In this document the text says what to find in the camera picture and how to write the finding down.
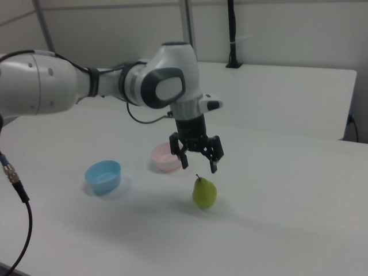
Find green pear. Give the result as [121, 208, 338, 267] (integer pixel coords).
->
[191, 173, 217, 210]

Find pink bowl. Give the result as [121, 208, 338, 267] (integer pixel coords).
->
[150, 142, 185, 173]

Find black cable at table edge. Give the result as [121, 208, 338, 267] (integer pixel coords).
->
[348, 114, 360, 143]

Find black cable with metal connector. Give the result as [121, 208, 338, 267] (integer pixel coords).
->
[0, 150, 34, 271]

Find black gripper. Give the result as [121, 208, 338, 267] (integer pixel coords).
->
[168, 113, 224, 174]

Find black pole with clamp base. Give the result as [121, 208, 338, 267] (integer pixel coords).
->
[225, 0, 244, 69]

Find blue bowl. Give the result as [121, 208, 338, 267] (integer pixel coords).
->
[84, 160, 121, 194]

